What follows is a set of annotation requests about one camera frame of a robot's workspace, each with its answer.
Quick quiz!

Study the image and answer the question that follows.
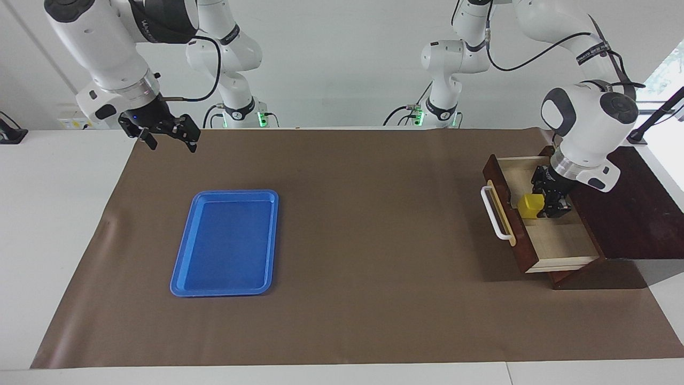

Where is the black arm base cable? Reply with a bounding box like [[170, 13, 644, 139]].
[[202, 103, 225, 129], [383, 80, 433, 127]]

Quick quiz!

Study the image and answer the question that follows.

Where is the blue plastic tray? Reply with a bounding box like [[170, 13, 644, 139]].
[[170, 189, 279, 297]]

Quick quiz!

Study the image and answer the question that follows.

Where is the small black stand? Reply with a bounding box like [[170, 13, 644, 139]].
[[0, 111, 28, 145]]

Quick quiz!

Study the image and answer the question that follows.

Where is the black left arm base cable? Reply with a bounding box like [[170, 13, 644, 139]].
[[383, 80, 433, 127]]

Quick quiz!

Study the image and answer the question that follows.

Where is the black right arm base cable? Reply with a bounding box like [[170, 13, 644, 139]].
[[202, 103, 225, 129]]

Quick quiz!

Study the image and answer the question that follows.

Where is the brown table mat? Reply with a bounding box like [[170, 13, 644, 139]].
[[30, 127, 684, 369]]

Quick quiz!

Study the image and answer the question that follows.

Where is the dark wooden drawer cabinet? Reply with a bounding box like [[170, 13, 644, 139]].
[[537, 145, 684, 290]]

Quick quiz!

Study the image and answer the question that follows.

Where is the white drawer handle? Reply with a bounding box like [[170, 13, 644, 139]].
[[480, 181, 515, 241]]

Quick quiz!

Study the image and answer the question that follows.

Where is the wooden drawer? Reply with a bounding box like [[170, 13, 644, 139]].
[[480, 154, 603, 274]]

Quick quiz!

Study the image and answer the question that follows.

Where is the yellow cube block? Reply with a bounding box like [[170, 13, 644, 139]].
[[517, 194, 546, 220]]

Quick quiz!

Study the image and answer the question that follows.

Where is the black camera stand pole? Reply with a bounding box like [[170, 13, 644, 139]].
[[623, 86, 684, 146]]

